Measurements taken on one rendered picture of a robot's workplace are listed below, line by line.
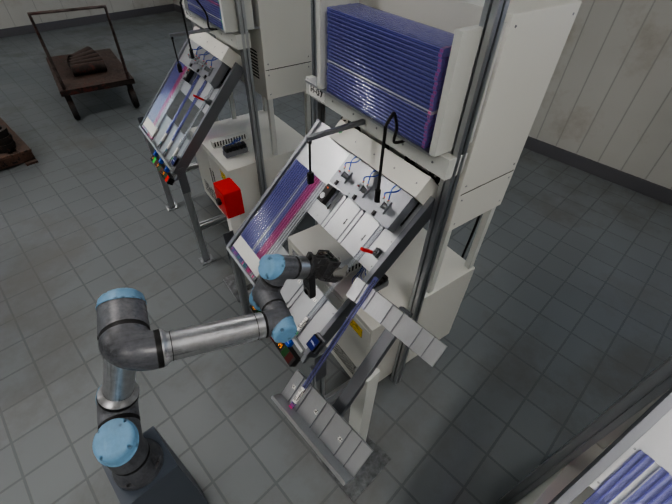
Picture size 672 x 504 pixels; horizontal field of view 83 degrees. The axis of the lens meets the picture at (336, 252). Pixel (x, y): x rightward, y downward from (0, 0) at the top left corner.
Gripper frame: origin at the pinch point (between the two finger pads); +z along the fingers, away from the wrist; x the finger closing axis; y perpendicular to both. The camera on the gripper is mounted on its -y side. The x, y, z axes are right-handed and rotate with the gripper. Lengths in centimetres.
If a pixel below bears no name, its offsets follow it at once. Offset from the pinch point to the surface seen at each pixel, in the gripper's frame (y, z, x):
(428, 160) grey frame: 48.4, 0.4, -6.4
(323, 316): -16.3, -3.1, -4.4
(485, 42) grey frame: 79, -15, -13
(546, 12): 96, 7, -10
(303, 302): -18.9, -3.8, 6.4
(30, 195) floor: -139, -46, 288
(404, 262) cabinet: -2, 57, 12
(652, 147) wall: 131, 312, 10
